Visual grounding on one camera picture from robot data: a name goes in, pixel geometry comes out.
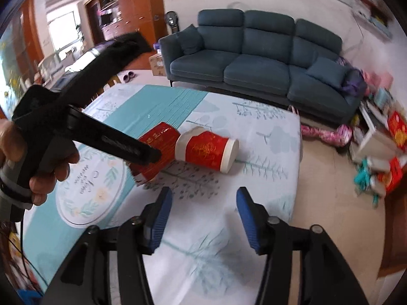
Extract dark teal sofa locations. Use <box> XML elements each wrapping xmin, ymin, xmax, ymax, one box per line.
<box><xmin>159</xmin><ymin>9</ymin><xmax>363</xmax><ymax>125</ymax></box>

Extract red paper cup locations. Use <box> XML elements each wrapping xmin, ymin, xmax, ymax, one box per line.
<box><xmin>175</xmin><ymin>127</ymin><xmax>239</xmax><ymax>174</ymax></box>

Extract white low shelf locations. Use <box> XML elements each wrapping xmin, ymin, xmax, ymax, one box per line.
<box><xmin>349</xmin><ymin>101</ymin><xmax>402</xmax><ymax>163</ymax></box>

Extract patterned teal white tablecloth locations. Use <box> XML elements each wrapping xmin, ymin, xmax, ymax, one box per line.
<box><xmin>23</xmin><ymin>85</ymin><xmax>302</xmax><ymax>304</ymax></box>

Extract pink patterned bag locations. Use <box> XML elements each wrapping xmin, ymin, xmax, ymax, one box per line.
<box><xmin>301</xmin><ymin>125</ymin><xmax>353</xmax><ymax>147</ymax></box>

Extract cardboard box on floor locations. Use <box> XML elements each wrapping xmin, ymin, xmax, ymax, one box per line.
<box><xmin>149</xmin><ymin>53</ymin><xmax>166</xmax><ymax>77</ymax></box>

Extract person's left hand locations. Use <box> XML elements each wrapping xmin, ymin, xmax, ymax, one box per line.
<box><xmin>0</xmin><ymin>118</ymin><xmax>80</xmax><ymax>207</ymax></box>

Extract teal toy on floor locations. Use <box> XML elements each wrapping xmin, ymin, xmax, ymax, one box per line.
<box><xmin>353</xmin><ymin>157</ymin><xmax>385</xmax><ymax>209</ymax></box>

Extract wooden cabinet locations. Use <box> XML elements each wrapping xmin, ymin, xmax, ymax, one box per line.
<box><xmin>85</xmin><ymin>0</ymin><xmax>168</xmax><ymax>45</ymax></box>

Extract purple clothing on sofa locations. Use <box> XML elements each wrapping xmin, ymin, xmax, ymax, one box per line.
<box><xmin>336</xmin><ymin>56</ymin><xmax>367</xmax><ymax>97</ymax></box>

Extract red torn carton box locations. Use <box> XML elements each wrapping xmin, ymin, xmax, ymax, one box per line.
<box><xmin>128</xmin><ymin>122</ymin><xmax>180</xmax><ymax>186</ymax></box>

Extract red gift box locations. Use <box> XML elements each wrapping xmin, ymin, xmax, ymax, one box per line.
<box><xmin>388</xmin><ymin>110</ymin><xmax>407</xmax><ymax>152</ymax></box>

